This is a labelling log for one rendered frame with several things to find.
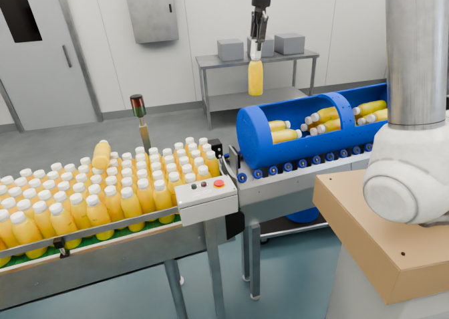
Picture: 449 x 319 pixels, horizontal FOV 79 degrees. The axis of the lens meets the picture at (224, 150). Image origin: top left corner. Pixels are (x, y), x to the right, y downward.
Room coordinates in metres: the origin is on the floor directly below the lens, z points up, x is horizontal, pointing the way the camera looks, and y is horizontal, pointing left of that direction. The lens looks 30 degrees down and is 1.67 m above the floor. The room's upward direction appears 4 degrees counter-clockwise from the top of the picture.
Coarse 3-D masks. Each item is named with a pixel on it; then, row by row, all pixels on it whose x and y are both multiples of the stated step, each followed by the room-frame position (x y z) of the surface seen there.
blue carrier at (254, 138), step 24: (312, 96) 1.26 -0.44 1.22; (336, 96) 1.19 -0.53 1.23; (360, 96) 1.41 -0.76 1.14; (384, 96) 1.43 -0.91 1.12; (240, 120) 1.17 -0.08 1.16; (264, 120) 1.03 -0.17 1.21; (288, 120) 1.31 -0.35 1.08; (384, 120) 1.14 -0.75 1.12; (240, 144) 1.18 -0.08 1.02; (264, 144) 0.97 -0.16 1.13; (288, 144) 1.00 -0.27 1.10; (312, 144) 1.03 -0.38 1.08; (336, 144) 1.07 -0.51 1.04
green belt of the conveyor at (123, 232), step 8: (240, 208) 0.88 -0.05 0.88; (176, 216) 0.84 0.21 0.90; (152, 224) 0.80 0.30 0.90; (160, 224) 0.80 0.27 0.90; (120, 232) 0.77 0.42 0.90; (128, 232) 0.77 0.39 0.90; (136, 232) 0.77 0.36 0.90; (88, 240) 0.74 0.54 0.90; (96, 240) 0.74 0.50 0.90; (104, 240) 0.74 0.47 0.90; (48, 248) 0.72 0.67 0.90; (64, 248) 0.71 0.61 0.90; (16, 256) 0.69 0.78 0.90; (24, 256) 0.69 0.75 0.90; (40, 256) 0.68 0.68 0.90; (8, 264) 0.66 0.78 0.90; (16, 264) 0.65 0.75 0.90
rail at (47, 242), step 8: (168, 208) 0.80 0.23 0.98; (176, 208) 0.80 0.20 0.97; (136, 216) 0.77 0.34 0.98; (144, 216) 0.77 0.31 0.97; (152, 216) 0.78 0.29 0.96; (160, 216) 0.78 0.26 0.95; (104, 224) 0.74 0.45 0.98; (112, 224) 0.74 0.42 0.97; (120, 224) 0.74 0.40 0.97; (128, 224) 0.75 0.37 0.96; (72, 232) 0.71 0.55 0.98; (80, 232) 0.71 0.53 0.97; (88, 232) 0.72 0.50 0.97; (96, 232) 0.72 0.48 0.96; (40, 240) 0.68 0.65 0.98; (48, 240) 0.68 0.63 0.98; (64, 240) 0.69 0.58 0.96; (8, 248) 0.65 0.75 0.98; (16, 248) 0.66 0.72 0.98; (24, 248) 0.66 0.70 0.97; (32, 248) 0.67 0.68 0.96; (0, 256) 0.64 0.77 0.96; (8, 256) 0.65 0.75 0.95
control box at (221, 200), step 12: (204, 180) 0.80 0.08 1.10; (228, 180) 0.79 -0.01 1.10; (180, 192) 0.74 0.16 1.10; (192, 192) 0.73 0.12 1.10; (204, 192) 0.73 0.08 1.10; (216, 192) 0.72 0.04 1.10; (228, 192) 0.72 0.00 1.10; (180, 204) 0.68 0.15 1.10; (192, 204) 0.69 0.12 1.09; (204, 204) 0.70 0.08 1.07; (216, 204) 0.71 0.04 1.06; (228, 204) 0.72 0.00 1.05; (180, 216) 0.68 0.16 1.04; (192, 216) 0.68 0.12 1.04; (204, 216) 0.70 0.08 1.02; (216, 216) 0.71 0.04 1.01
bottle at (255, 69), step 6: (252, 60) 1.21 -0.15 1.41; (258, 60) 1.21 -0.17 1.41; (252, 66) 1.20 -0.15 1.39; (258, 66) 1.20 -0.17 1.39; (252, 72) 1.20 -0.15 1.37; (258, 72) 1.19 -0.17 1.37; (252, 78) 1.20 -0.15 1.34; (258, 78) 1.20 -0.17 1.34; (252, 84) 1.20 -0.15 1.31; (258, 84) 1.20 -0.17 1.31; (252, 90) 1.21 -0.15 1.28; (258, 90) 1.20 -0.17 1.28
